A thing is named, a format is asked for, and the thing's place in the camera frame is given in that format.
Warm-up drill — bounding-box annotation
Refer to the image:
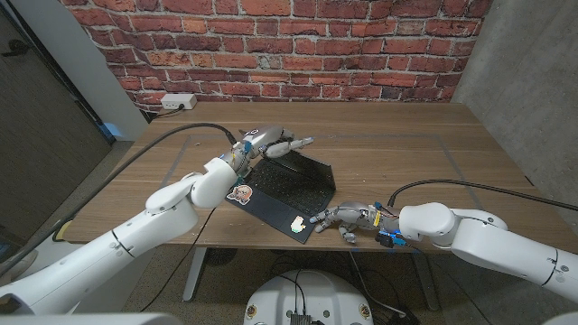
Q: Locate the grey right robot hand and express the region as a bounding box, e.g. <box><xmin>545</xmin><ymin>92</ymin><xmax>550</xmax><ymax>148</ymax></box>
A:
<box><xmin>309</xmin><ymin>200</ymin><xmax>401</xmax><ymax>245</ymax></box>

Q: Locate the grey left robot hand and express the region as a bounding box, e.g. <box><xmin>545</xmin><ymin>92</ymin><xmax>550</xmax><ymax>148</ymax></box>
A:
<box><xmin>232</xmin><ymin>125</ymin><xmax>315</xmax><ymax>168</ymax></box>

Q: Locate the dark laptop with stickers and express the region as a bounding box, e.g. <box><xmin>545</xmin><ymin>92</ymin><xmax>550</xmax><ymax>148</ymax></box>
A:
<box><xmin>225</xmin><ymin>148</ymin><xmax>338</xmax><ymax>245</ymax></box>

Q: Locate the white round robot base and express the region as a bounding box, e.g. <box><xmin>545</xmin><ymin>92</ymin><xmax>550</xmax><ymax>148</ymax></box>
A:
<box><xmin>243</xmin><ymin>269</ymin><xmax>375</xmax><ymax>325</ymax></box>

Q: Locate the grey metal table leg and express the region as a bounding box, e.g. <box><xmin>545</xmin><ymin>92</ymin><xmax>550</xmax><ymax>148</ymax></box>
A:
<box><xmin>411</xmin><ymin>252</ymin><xmax>440</xmax><ymax>311</ymax></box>
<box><xmin>182</xmin><ymin>246</ymin><xmax>209</xmax><ymax>302</ymax></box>

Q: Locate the white power strip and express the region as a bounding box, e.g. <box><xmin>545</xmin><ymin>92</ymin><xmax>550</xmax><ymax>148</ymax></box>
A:
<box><xmin>160</xmin><ymin>93</ymin><xmax>198</xmax><ymax>110</ymax></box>

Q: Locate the red brick print backdrop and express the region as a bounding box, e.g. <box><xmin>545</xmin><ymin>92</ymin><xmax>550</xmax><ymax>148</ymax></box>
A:
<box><xmin>58</xmin><ymin>0</ymin><xmax>493</xmax><ymax>112</ymax></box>

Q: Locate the black round disc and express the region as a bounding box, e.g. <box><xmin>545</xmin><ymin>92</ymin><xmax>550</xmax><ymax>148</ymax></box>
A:
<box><xmin>205</xmin><ymin>246</ymin><xmax>238</xmax><ymax>267</ymax></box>

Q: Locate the dark grey door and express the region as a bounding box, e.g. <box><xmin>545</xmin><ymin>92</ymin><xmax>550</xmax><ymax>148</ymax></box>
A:
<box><xmin>0</xmin><ymin>6</ymin><xmax>114</xmax><ymax>247</ymax></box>

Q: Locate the yellow black-rimmed pad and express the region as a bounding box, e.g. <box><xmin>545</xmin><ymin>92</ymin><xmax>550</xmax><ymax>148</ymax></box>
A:
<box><xmin>51</xmin><ymin>218</ymin><xmax>76</xmax><ymax>243</ymax></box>

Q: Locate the white robot torso edge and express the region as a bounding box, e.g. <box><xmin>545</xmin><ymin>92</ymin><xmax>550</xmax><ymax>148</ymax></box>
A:
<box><xmin>0</xmin><ymin>312</ymin><xmax>184</xmax><ymax>325</ymax></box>

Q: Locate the white shoe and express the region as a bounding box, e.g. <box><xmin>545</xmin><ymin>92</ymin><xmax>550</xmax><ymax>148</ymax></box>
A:
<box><xmin>4</xmin><ymin>248</ymin><xmax>40</xmax><ymax>279</ymax></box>

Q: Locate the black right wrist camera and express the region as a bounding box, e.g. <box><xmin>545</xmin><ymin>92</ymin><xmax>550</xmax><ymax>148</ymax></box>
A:
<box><xmin>375</xmin><ymin>229</ymin><xmax>407</xmax><ymax>249</ymax></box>

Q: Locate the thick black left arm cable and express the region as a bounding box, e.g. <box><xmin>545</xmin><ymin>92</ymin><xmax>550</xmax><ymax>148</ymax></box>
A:
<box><xmin>0</xmin><ymin>121</ymin><xmax>238</xmax><ymax>279</ymax></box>

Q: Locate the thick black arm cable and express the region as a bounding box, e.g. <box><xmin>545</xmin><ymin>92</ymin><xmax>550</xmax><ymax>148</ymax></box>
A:
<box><xmin>0</xmin><ymin>121</ymin><xmax>238</xmax><ymax>279</ymax></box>
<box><xmin>387</xmin><ymin>178</ymin><xmax>578</xmax><ymax>213</ymax></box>

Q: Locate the white floor cable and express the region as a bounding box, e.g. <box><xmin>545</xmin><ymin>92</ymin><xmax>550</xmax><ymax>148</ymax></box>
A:
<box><xmin>348</xmin><ymin>250</ymin><xmax>407</xmax><ymax>316</ymax></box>

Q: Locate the black power strip cord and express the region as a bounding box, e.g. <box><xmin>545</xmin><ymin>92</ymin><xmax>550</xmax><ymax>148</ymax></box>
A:
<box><xmin>143</xmin><ymin>104</ymin><xmax>186</xmax><ymax>122</ymax></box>

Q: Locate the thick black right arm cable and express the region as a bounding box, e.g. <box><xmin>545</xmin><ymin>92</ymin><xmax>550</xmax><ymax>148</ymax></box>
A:
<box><xmin>387</xmin><ymin>178</ymin><xmax>578</xmax><ymax>213</ymax></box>

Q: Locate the thin black base cable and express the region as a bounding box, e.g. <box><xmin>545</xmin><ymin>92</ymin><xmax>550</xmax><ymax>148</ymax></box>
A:
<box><xmin>277</xmin><ymin>273</ymin><xmax>309</xmax><ymax>315</ymax></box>

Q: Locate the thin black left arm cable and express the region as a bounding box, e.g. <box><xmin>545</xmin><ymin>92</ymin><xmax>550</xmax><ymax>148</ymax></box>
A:
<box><xmin>138</xmin><ymin>206</ymin><xmax>217</xmax><ymax>313</ymax></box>

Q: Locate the black door handle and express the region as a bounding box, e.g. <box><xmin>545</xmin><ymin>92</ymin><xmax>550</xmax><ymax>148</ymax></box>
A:
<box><xmin>1</xmin><ymin>38</ymin><xmax>32</xmax><ymax>58</ymax></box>

